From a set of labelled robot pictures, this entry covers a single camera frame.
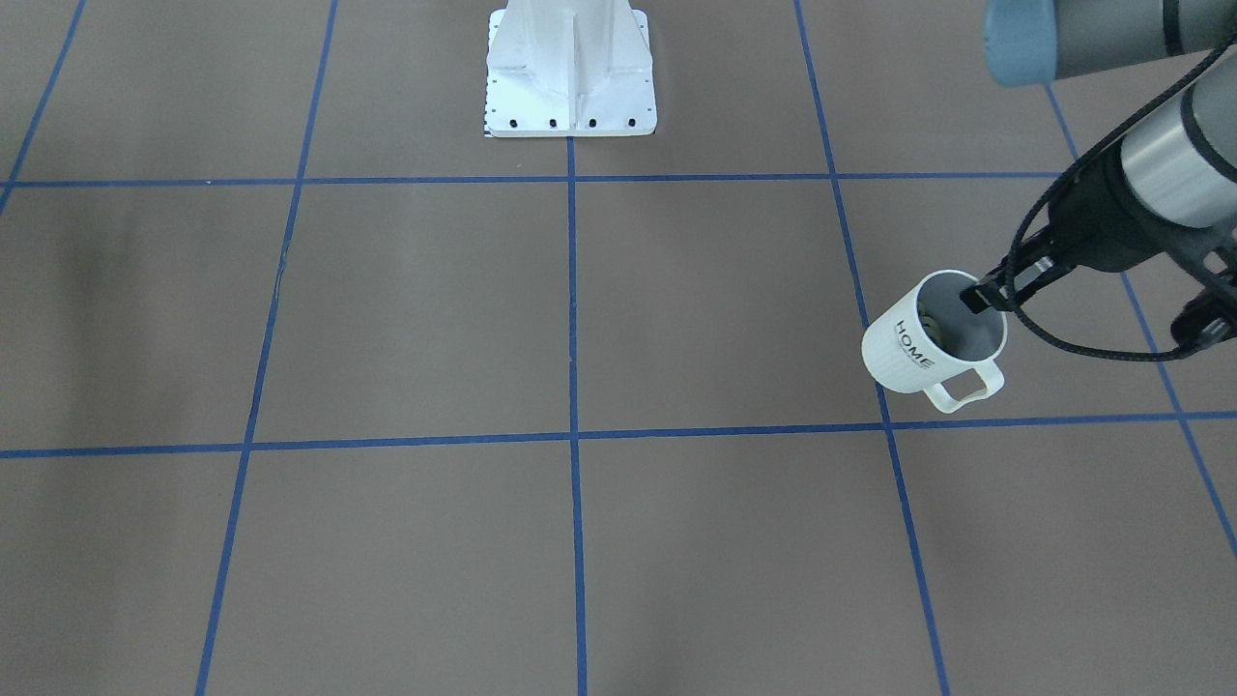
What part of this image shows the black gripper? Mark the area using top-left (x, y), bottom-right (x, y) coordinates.
top-left (962, 159), bottom-right (1184, 314)

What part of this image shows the lemon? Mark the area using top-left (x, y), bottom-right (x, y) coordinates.
top-left (918, 312), bottom-right (945, 351)

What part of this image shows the white HOME mug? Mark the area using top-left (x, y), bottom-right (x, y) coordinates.
top-left (861, 269), bottom-right (1008, 414)

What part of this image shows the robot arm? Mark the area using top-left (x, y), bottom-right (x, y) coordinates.
top-left (962, 1), bottom-right (1235, 321)

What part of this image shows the black braided cable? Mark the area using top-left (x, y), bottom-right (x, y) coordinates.
top-left (1003, 43), bottom-right (1237, 363)

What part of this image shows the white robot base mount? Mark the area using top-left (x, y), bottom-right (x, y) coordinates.
top-left (482, 1), bottom-right (658, 138)

